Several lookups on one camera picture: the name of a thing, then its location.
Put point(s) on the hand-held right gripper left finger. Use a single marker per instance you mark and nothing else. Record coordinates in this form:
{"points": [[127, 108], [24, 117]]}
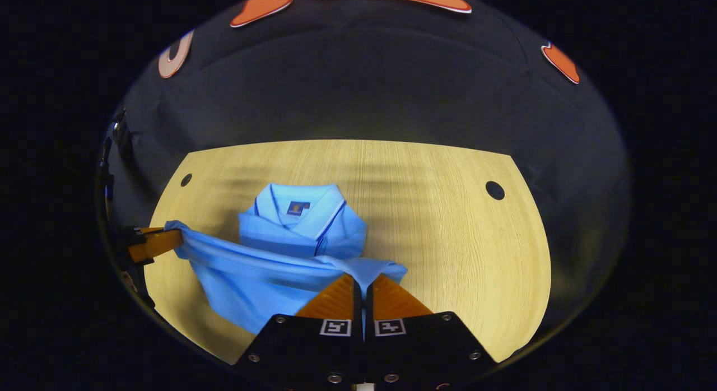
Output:
{"points": [[313, 349]]}

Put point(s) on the light blue T-shirt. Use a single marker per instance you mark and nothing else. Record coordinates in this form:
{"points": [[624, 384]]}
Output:
{"points": [[263, 279]]}

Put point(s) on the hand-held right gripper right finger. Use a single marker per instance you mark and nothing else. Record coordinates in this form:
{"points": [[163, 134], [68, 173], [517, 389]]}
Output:
{"points": [[420, 349]]}

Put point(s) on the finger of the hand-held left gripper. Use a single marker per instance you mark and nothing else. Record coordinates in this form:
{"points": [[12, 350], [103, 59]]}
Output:
{"points": [[154, 244]]}

